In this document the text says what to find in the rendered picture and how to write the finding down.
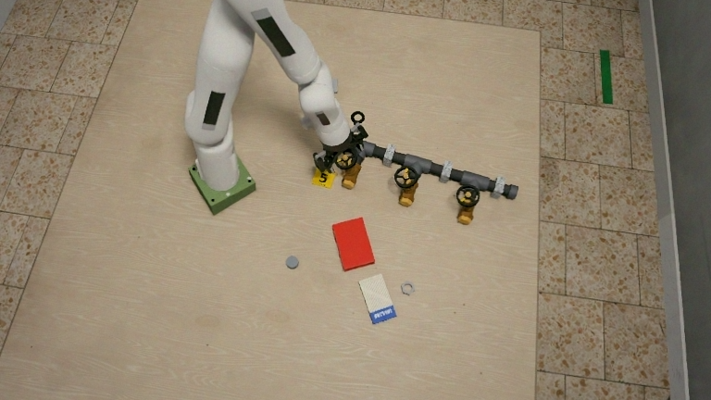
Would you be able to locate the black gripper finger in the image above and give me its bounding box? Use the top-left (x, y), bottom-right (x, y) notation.
top-left (347, 120), bottom-right (368, 152)
top-left (313, 150), bottom-right (342, 174)

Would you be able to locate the red flat rectangular block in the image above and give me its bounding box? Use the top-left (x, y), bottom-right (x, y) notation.
top-left (332, 218), bottom-right (375, 271)

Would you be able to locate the grey pipe manifold with three valves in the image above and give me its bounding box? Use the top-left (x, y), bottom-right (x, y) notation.
top-left (335, 141), bottom-right (518, 224)

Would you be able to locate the grey round disc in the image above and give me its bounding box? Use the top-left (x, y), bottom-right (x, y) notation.
top-left (286, 256), bottom-right (299, 269)

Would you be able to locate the small grey hex nut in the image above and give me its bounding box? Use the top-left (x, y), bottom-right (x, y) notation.
top-left (401, 281), bottom-right (415, 295)

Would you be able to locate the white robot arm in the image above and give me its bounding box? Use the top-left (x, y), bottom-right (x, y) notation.
top-left (184, 0), bottom-right (350, 191)

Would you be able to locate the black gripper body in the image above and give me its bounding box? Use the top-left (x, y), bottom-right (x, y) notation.
top-left (321, 129), bottom-right (354, 156)

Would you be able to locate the black rubber ring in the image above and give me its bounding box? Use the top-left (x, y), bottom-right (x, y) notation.
top-left (351, 111), bottom-right (365, 123)

